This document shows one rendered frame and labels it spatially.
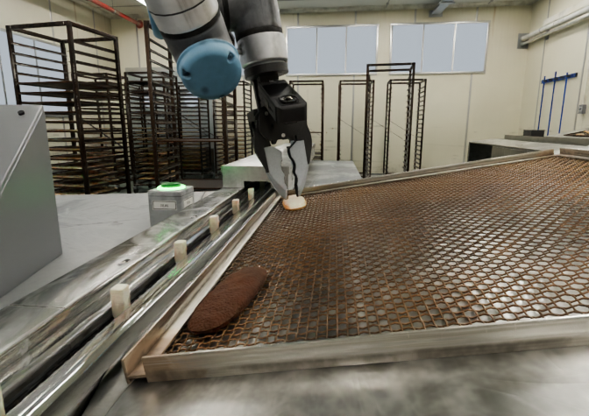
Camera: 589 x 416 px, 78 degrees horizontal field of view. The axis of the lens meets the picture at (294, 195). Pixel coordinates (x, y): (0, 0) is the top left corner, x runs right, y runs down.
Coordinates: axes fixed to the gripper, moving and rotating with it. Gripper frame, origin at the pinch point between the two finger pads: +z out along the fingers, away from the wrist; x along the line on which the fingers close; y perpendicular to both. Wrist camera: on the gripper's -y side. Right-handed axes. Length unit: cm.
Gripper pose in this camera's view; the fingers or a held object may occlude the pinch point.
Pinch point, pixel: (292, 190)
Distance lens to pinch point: 58.9
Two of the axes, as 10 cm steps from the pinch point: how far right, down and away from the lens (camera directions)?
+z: 1.8, 9.7, 1.6
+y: -3.0, -1.0, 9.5
